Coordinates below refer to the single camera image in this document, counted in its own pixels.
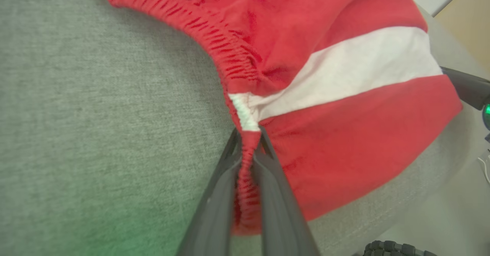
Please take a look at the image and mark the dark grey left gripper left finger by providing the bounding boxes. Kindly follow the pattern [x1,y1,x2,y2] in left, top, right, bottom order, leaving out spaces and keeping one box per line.
[175,128,243,256]

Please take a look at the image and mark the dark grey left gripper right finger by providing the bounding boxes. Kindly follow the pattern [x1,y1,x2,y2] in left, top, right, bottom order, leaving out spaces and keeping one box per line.
[251,125,321,256]

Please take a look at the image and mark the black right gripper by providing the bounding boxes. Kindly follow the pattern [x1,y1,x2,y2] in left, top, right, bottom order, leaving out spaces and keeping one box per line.
[440,67,490,131]

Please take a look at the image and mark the red shorts with white stripe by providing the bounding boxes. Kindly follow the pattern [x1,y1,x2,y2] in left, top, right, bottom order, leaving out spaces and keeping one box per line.
[85,0,464,236]

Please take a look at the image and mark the black ribbed robot wheel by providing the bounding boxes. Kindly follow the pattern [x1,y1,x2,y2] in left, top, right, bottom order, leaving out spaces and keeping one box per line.
[362,240,439,256]

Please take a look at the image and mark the thin white floor cable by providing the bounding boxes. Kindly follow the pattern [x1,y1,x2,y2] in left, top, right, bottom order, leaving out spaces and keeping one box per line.
[477,155,490,184]

